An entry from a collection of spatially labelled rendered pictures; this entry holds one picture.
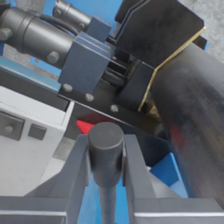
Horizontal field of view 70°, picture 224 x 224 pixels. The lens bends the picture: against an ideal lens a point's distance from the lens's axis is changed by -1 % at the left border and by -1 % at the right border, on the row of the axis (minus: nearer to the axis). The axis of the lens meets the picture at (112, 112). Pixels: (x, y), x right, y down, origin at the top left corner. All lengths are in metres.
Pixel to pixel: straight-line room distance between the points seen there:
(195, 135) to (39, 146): 0.33
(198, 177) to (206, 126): 0.08
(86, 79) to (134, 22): 0.19
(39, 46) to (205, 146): 0.44
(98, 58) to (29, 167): 0.35
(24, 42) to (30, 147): 0.27
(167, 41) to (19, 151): 0.47
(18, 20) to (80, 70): 0.19
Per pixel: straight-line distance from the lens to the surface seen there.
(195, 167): 0.29
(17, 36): 0.51
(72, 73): 0.48
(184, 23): 0.49
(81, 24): 0.91
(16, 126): 0.40
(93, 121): 0.49
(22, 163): 0.51
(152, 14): 0.46
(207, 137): 0.28
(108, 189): 0.17
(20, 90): 0.45
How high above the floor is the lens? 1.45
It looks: 53 degrees down
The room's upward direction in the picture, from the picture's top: 179 degrees counter-clockwise
